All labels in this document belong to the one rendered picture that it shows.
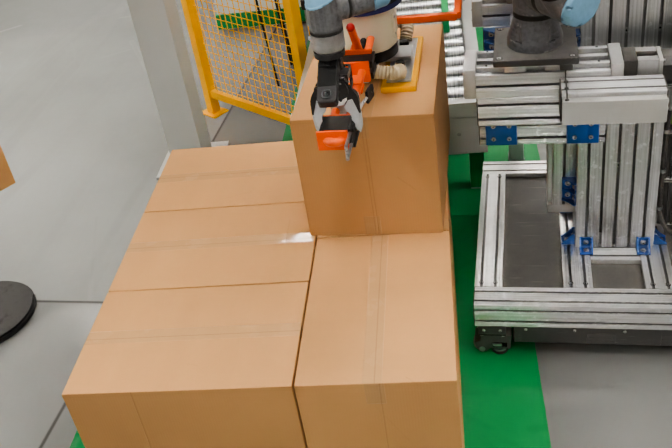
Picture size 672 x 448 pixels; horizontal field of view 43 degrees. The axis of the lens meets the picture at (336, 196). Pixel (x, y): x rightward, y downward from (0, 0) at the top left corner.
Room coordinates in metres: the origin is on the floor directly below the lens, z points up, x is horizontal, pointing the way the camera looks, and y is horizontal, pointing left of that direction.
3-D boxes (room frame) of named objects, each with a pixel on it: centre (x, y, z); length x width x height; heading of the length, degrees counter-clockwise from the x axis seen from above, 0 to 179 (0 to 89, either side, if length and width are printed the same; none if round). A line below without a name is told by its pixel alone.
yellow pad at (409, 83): (2.33, -0.26, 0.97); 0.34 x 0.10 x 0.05; 167
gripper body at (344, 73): (1.79, -0.04, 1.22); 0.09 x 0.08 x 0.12; 166
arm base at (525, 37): (2.15, -0.61, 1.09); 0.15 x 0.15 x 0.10
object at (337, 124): (1.77, -0.02, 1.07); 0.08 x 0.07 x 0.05; 167
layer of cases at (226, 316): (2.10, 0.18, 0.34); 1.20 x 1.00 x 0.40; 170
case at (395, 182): (2.34, -0.17, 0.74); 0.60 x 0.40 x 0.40; 167
